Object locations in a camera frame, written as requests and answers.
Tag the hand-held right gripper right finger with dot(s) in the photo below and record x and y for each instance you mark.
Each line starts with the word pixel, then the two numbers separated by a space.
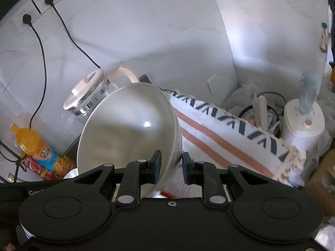
pixel 187 170

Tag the white plastic stick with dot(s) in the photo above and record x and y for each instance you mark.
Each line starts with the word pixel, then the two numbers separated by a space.
pixel 260 109

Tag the orange striped chevron cloth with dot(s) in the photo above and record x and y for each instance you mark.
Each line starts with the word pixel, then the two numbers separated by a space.
pixel 222 146

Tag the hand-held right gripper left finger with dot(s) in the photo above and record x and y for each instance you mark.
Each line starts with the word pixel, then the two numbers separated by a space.
pixel 154 170

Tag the brown cardboard box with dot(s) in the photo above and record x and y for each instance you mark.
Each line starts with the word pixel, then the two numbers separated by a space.
pixel 322 172

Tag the white wall socket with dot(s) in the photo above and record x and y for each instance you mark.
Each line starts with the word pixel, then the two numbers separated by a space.
pixel 53 5
pixel 18 22

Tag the white cylindrical container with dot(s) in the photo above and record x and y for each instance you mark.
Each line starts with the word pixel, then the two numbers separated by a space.
pixel 301 133

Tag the pale blue plastic object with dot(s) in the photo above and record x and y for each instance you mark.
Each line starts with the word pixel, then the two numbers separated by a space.
pixel 308 91

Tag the white plastic bag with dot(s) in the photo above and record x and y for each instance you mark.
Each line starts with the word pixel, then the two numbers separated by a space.
pixel 240 96

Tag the large white bowl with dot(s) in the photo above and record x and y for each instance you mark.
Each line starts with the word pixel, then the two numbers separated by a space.
pixel 125 130

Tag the orange juice bottle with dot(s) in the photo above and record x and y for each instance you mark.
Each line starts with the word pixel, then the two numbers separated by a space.
pixel 28 138

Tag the glass kettle with cream lid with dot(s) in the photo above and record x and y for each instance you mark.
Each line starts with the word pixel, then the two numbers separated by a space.
pixel 86 91

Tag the red label drink bottle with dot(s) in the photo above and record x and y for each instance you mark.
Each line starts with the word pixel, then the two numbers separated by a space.
pixel 36 167

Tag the white plastic bracket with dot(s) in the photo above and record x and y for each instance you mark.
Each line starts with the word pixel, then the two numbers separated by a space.
pixel 214 83

